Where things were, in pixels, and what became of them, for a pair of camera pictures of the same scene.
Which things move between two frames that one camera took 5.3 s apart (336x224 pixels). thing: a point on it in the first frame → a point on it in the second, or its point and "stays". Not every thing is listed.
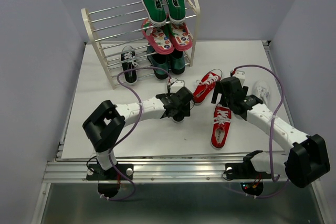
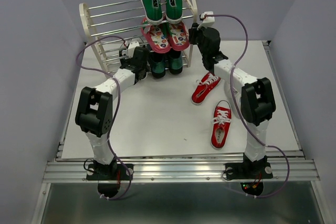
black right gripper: [218, 89] → [193, 30]
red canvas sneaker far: [206, 85] stays
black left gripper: [182, 108] → [127, 60]
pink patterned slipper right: [181, 40] stays
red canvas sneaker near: [222, 122] stays
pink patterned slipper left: [157, 37] stays
